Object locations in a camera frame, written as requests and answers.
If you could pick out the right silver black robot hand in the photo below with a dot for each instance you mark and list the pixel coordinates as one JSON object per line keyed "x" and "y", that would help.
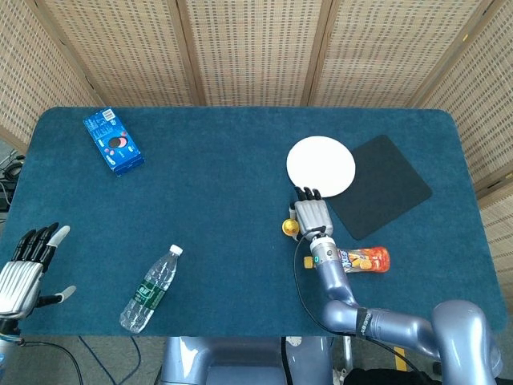
{"x": 314, "y": 216}

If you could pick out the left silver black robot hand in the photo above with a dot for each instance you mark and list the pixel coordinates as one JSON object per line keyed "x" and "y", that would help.
{"x": 18, "y": 286}

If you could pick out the small yellow duck toy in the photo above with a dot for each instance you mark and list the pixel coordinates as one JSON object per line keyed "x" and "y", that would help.
{"x": 290, "y": 227}

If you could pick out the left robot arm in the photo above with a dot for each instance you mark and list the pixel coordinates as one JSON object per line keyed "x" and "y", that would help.
{"x": 4, "y": 345}

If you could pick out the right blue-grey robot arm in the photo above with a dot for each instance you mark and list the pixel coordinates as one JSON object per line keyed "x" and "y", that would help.
{"x": 384, "y": 325}

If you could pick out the white round plate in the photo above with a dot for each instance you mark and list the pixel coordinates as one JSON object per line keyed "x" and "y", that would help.
{"x": 320, "y": 166}

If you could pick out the orange juice bottle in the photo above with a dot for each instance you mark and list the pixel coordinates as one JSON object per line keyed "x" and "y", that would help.
{"x": 368, "y": 258}

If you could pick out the black mouse pad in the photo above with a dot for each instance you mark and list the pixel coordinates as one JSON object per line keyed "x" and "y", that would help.
{"x": 384, "y": 192}

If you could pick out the clear water bottle green label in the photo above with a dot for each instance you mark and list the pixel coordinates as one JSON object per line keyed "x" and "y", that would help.
{"x": 150, "y": 290}

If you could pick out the blue table cloth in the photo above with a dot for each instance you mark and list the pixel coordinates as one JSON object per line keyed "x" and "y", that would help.
{"x": 180, "y": 180}

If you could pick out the silver metal stand leg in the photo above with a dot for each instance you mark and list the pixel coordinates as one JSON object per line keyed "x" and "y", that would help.
{"x": 345, "y": 353}

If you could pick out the blue-grey robot torso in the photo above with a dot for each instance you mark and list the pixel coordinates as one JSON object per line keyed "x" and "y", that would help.
{"x": 240, "y": 361}

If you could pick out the black bag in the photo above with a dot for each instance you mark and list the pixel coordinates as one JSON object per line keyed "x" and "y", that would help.
{"x": 372, "y": 377}

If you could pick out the blue cookie box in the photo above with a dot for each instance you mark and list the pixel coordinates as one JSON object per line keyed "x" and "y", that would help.
{"x": 114, "y": 142}

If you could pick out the woven bamboo folding screen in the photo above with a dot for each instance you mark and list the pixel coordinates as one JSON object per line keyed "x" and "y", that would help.
{"x": 256, "y": 52}

